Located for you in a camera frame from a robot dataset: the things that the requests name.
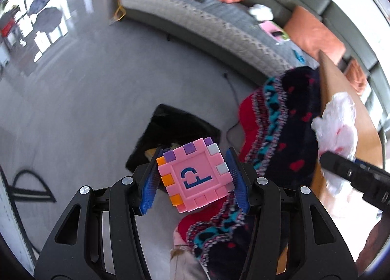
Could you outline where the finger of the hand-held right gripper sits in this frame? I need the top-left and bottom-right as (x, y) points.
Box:
(353, 159), (390, 179)
(319, 151), (390, 211)

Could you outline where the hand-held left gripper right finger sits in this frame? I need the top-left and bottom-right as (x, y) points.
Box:
(225, 148), (358, 280)

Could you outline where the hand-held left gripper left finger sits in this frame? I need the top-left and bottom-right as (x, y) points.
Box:
(33, 147), (164, 280)

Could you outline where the white plastic bag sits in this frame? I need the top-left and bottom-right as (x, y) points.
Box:
(311, 91), (366, 218)

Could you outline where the pink puzzle cube toy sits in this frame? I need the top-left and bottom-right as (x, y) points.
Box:
(157, 137), (230, 214)

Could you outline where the black trash bag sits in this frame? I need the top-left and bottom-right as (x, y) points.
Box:
(126, 103), (222, 174)

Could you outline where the small rust orange cushion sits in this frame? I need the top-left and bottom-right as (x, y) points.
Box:
(344, 59), (371, 98)

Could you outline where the large orange cushion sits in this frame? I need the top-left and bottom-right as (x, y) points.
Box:
(284, 6), (347, 65)

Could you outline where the pink book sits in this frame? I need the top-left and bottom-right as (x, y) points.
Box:
(259, 21), (283, 36)

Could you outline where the white plush toy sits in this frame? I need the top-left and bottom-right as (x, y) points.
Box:
(248, 4), (275, 22)

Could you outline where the black floor cable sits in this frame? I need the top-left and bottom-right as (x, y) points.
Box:
(222, 73), (245, 135)

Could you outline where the yellow cable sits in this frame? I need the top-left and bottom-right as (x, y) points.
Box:
(113, 0), (126, 23)

